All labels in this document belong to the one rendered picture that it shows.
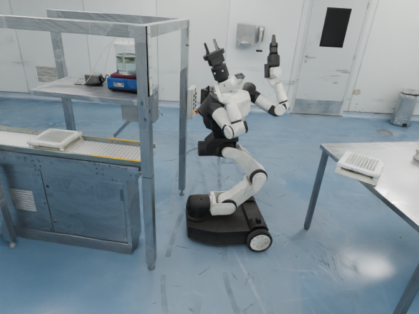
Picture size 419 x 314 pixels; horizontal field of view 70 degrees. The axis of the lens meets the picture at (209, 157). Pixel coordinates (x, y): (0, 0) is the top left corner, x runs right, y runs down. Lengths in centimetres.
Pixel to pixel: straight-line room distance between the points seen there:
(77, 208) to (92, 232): 22
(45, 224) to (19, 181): 38
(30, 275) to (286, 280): 179
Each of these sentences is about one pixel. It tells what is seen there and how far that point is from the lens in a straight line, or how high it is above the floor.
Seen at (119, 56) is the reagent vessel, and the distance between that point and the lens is 184.
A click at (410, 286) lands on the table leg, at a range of 201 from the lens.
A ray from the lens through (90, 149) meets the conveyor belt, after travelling 218.
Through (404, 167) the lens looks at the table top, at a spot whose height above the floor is 82.
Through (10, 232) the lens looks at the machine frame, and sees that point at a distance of 272.
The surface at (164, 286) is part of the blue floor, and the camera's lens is 226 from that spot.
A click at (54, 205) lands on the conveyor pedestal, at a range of 247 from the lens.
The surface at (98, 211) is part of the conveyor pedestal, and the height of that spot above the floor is 38.
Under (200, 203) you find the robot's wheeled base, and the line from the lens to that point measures 241.
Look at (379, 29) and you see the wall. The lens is 611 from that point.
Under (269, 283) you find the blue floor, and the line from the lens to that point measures 235.
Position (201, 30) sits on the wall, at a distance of 544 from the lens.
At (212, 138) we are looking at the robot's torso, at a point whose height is 88.
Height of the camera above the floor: 173
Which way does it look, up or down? 27 degrees down
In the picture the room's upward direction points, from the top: 4 degrees clockwise
